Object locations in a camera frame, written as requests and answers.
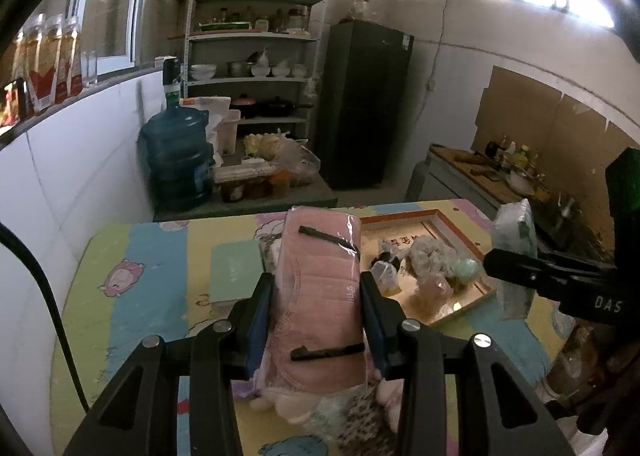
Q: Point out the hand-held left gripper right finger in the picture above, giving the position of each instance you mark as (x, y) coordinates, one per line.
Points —
(372, 326)

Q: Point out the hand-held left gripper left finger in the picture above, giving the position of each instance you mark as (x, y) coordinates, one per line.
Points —
(257, 323)

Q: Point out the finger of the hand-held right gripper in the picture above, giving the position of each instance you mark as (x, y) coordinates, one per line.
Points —
(550, 273)

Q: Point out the green floral tissue pack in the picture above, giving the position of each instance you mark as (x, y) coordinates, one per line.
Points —
(515, 231)

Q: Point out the purple plush toy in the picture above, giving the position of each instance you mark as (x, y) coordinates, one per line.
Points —
(245, 387)

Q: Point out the pink face mask pack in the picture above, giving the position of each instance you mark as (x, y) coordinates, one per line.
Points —
(320, 286)

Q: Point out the pink plush toy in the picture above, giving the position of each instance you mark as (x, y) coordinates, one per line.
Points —
(390, 396)

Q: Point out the white plush toy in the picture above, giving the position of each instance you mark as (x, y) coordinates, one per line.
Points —
(285, 403)

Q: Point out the green egg-shaped sponge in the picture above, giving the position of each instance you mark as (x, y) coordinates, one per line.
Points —
(465, 270)

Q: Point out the orange-rimmed shallow box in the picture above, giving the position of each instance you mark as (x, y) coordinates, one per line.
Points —
(465, 301)

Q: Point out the leopard print pouch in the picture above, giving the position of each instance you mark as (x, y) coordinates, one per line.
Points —
(367, 416)

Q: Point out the mint green box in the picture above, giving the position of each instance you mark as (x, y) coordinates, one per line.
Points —
(235, 268)

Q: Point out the white bowl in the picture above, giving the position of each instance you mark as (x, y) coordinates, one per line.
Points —
(521, 183)

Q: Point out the pastel sheep printed tablecloth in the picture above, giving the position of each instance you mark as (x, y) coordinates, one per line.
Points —
(150, 286)

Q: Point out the cluster of condiment bottles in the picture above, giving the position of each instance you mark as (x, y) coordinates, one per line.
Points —
(515, 155)

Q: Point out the low grey table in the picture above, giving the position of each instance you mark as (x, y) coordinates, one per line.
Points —
(300, 201)

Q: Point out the brown preserve jar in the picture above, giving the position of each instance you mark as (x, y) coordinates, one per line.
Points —
(232, 192)

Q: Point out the grey kitchen counter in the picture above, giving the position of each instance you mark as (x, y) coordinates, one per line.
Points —
(450, 180)

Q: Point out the orange preserve jar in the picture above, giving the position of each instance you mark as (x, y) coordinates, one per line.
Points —
(280, 184)

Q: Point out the white flat packet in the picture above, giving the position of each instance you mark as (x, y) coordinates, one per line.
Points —
(245, 170)

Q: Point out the clear plastic bag of food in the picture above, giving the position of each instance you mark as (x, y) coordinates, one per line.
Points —
(290, 158)

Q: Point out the blue water jug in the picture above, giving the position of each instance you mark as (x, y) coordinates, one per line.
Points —
(175, 160)

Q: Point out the white sack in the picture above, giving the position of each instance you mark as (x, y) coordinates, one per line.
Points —
(207, 115)

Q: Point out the black wok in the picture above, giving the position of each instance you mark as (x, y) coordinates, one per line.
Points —
(282, 108)

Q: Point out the red-lidded pot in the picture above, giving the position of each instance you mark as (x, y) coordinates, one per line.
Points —
(244, 106)

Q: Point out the dark refrigerator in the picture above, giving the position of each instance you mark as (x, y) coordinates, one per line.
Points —
(365, 105)

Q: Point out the black water jug pump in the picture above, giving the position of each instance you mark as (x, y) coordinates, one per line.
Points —
(171, 80)

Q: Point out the small white box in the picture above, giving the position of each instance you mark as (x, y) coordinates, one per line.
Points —
(165, 61)

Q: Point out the grey metal shelf rack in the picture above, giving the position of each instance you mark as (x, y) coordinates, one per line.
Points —
(255, 38)

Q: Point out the green tray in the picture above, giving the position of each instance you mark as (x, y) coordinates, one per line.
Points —
(224, 26)

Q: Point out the clear drinking glass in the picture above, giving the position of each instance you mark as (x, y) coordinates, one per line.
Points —
(89, 68)

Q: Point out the glass jar with brown lid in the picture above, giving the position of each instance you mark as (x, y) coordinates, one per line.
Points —
(360, 8)

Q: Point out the cardboard wall sheet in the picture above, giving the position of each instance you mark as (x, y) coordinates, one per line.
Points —
(530, 105)

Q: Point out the sliding window frame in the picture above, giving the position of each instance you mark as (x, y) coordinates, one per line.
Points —
(142, 0)

